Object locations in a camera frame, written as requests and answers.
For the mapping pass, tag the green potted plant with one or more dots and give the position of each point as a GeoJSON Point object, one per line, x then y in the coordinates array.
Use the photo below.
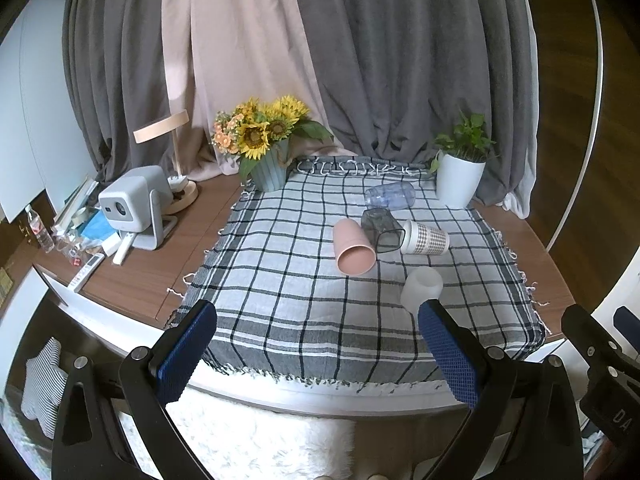
{"type": "Point", "coordinates": [465, 140]}

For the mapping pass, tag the clear water bottle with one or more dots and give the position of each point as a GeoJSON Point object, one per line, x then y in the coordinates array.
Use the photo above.
{"type": "Point", "coordinates": [39, 230]}

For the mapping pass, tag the grey curtain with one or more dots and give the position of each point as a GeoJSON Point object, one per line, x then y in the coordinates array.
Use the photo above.
{"type": "Point", "coordinates": [415, 60]}
{"type": "Point", "coordinates": [120, 70]}

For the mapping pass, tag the pink cup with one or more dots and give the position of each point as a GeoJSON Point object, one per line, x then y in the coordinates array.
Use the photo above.
{"type": "Point", "coordinates": [352, 247]}

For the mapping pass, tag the grey projector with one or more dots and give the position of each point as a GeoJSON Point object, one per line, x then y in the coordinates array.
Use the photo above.
{"type": "Point", "coordinates": [137, 200]}

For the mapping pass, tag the wooden desk lamp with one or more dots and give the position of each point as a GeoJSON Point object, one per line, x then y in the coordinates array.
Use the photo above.
{"type": "Point", "coordinates": [172, 140]}

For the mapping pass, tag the white curved pole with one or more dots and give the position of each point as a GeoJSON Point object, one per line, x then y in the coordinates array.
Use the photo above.
{"type": "Point", "coordinates": [592, 110]}

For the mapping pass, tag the sunflower bouquet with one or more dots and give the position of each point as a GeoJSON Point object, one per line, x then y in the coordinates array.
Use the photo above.
{"type": "Point", "coordinates": [260, 130]}

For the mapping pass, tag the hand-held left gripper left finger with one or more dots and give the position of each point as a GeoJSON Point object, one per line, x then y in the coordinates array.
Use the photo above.
{"type": "Point", "coordinates": [182, 355]}

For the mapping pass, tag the slim white remote control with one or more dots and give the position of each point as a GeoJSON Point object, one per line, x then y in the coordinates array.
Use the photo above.
{"type": "Point", "coordinates": [122, 249]}

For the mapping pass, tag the white plant pot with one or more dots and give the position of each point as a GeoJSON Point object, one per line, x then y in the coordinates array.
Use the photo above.
{"type": "Point", "coordinates": [460, 180]}

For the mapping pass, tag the dark transparent cup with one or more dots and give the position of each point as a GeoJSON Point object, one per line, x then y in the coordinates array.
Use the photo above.
{"type": "Point", "coordinates": [382, 230]}

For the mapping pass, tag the blue packet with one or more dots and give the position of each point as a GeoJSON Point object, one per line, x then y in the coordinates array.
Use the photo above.
{"type": "Point", "coordinates": [97, 225]}

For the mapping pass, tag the checked paper cup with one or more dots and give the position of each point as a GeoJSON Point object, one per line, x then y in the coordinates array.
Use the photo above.
{"type": "Point", "coordinates": [427, 239]}

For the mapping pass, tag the white frosted cup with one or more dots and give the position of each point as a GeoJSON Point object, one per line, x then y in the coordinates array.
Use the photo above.
{"type": "Point", "coordinates": [420, 285]}

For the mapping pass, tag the striped star pillow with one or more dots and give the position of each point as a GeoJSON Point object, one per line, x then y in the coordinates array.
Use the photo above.
{"type": "Point", "coordinates": [42, 390]}

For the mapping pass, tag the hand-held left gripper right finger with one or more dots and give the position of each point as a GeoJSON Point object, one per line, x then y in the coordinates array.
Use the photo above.
{"type": "Point", "coordinates": [450, 355]}

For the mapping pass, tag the checked grey white tablecloth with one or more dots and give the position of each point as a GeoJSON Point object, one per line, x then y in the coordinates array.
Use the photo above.
{"type": "Point", "coordinates": [300, 285]}

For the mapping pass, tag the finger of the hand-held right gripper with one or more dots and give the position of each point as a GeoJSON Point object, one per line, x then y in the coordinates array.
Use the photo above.
{"type": "Point", "coordinates": [629, 321]}
{"type": "Point", "coordinates": [595, 340]}

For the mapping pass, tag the teal ribbed vase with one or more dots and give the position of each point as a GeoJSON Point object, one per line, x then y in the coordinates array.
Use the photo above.
{"type": "Point", "coordinates": [270, 172]}

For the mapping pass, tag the beige curtain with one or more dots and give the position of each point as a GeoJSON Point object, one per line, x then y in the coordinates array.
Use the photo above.
{"type": "Point", "coordinates": [230, 50]}

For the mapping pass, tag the clear blue cup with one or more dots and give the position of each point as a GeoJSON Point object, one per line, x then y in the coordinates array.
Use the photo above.
{"type": "Point", "coordinates": [392, 195]}

